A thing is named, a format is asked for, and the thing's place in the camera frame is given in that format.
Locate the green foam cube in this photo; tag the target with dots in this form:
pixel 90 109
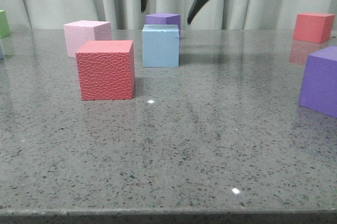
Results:
pixel 4 26

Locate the purple foam cube at back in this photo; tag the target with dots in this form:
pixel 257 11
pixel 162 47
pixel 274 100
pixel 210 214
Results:
pixel 164 19

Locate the light blue foam cube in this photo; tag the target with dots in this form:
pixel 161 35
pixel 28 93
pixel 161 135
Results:
pixel 1 52
pixel 160 56

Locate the large purple foam cube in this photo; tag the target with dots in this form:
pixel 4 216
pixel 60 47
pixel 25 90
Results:
pixel 318 90

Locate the textured red foam cube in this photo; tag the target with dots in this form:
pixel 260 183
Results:
pixel 106 70

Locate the red foam cube at back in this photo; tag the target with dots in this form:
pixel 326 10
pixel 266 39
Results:
pixel 313 27

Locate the pink foam cube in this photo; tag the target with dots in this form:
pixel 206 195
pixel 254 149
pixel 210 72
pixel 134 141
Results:
pixel 79 32

